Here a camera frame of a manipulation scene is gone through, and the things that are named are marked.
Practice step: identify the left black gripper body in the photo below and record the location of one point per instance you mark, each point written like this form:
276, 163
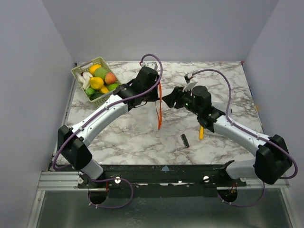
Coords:
152, 96

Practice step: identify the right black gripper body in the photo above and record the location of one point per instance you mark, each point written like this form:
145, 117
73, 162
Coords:
177, 98

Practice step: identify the clear zip top bag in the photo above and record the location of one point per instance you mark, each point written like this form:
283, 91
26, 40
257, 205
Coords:
155, 111

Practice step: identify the small yellow toy pepper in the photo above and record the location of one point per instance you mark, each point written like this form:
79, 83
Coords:
104, 90

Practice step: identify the yellow toy lemon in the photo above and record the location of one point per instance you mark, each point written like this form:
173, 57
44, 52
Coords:
96, 83

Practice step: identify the green toy vegetable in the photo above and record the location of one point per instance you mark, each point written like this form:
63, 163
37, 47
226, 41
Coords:
89, 92

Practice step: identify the white toy garlic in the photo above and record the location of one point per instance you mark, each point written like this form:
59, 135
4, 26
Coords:
84, 79

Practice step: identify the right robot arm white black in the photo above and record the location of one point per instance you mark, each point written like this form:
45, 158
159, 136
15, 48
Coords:
269, 162

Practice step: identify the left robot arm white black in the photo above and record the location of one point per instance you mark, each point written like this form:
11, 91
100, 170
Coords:
73, 142

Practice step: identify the peach toy fruit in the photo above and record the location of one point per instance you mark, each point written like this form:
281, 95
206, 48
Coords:
110, 78

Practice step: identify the black bit holder strip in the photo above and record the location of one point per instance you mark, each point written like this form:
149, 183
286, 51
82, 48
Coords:
185, 141

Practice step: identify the green toy cabbage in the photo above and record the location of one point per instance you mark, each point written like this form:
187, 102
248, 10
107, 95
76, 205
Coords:
100, 72

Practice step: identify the green plastic basket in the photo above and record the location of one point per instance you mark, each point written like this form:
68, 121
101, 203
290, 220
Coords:
85, 67

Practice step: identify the orange toy fruit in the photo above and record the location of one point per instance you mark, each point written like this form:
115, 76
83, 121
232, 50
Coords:
93, 68

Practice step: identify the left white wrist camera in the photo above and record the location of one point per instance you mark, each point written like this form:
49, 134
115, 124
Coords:
152, 65

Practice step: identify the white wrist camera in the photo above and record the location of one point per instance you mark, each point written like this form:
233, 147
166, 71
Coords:
191, 81
152, 65

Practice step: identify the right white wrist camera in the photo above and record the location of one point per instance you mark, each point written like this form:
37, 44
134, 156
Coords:
191, 81

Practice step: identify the yellow handle screwdriver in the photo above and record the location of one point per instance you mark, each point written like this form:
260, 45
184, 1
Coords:
201, 133

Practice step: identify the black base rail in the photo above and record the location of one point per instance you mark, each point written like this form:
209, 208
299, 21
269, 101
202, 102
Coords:
160, 181

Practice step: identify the aluminium extrusion rail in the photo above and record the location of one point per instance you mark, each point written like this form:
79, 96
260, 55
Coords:
69, 180

